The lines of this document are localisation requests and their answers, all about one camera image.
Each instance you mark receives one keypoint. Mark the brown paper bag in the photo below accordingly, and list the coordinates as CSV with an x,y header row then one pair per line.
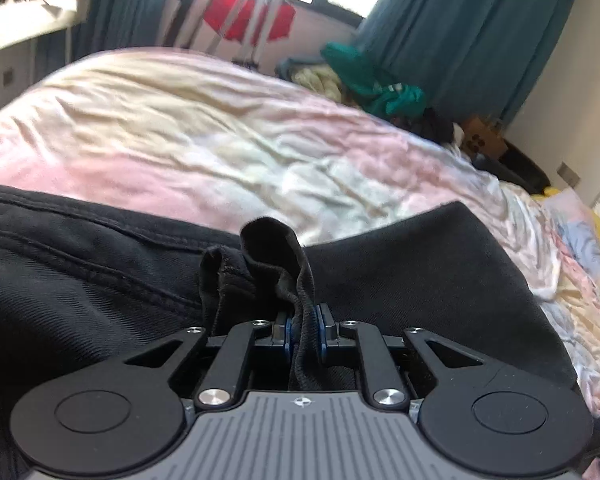
x,y
482,137

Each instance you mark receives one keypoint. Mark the silver tripod stand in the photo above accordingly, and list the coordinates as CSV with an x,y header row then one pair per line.
x,y
258,28

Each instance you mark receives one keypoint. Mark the pastel tie-dye pillow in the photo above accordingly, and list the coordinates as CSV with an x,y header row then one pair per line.
x,y
578,227

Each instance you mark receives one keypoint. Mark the wall switch plate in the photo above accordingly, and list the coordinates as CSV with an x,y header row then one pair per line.
x,y
568,175

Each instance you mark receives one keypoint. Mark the black armchair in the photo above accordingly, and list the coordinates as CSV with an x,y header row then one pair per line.
x,y
516,168

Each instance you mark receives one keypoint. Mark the black ribbed pants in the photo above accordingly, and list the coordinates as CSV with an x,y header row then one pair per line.
x,y
81,282

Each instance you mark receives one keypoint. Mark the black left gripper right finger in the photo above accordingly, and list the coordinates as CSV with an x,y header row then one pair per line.
x,y
391,371

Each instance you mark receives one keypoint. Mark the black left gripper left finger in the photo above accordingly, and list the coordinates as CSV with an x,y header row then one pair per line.
x,y
218,371

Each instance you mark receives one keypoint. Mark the pale yellow clothes pile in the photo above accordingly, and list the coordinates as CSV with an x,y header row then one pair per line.
x,y
320,79

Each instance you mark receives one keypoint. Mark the green garment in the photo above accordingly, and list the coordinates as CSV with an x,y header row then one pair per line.
x,y
375,90

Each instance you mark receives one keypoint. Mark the teal curtain left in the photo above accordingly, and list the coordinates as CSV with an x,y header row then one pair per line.
x,y
117,24

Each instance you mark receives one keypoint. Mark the teal curtain right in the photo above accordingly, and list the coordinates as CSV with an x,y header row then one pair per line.
x,y
470,57

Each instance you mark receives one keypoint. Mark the teal curtain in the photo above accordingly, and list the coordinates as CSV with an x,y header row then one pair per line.
x,y
470,57
117,24

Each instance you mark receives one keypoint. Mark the white drawer desk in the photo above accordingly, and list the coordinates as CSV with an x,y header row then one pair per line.
x,y
22,24

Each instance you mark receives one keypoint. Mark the pastel tie-dye bed sheet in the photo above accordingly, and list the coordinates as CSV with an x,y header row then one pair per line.
x,y
194,138

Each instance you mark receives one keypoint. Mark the red cloth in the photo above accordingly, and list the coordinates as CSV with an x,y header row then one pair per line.
x,y
218,11

